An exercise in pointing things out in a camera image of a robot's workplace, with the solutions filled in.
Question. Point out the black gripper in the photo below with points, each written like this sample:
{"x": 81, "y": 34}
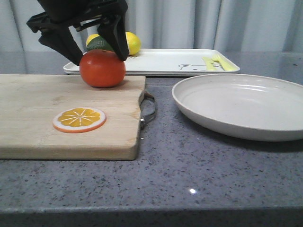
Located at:
{"x": 59, "y": 15}

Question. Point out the orange mandarin fruit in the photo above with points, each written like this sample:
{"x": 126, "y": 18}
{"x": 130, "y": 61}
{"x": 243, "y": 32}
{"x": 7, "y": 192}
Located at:
{"x": 101, "y": 68}

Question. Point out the beige round plate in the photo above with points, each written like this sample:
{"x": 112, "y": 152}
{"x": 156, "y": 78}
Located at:
{"x": 243, "y": 106}

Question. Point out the white rectangular tray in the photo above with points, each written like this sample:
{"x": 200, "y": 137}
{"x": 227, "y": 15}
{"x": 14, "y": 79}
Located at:
{"x": 173, "y": 62}

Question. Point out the yellow lemon left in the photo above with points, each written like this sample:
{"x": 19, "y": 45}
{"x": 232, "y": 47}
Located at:
{"x": 90, "y": 38}

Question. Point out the yellow lemon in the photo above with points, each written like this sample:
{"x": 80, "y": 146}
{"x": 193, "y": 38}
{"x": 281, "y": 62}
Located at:
{"x": 134, "y": 43}
{"x": 90, "y": 38}

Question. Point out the green lime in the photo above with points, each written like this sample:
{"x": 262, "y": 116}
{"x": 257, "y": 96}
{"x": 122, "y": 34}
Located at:
{"x": 99, "y": 43}

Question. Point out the yellow lemon right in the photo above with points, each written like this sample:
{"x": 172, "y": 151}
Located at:
{"x": 134, "y": 43}

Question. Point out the orange slice toy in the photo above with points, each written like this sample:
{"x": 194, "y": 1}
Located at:
{"x": 79, "y": 120}

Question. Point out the wooden cutting board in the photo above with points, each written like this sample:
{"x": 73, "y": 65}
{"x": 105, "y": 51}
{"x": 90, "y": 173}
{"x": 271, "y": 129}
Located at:
{"x": 29, "y": 103}

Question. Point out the yellow plastic knife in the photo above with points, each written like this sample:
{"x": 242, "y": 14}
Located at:
{"x": 209, "y": 63}

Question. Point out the yellow plastic fork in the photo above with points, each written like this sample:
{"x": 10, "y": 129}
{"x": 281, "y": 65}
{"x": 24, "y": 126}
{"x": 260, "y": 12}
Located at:
{"x": 225, "y": 65}

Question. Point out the grey curtain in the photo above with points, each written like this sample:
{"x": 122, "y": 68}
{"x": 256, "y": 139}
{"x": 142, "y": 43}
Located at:
{"x": 223, "y": 25}

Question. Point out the metal cutting board handle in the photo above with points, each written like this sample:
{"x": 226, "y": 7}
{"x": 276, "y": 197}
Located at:
{"x": 148, "y": 107}

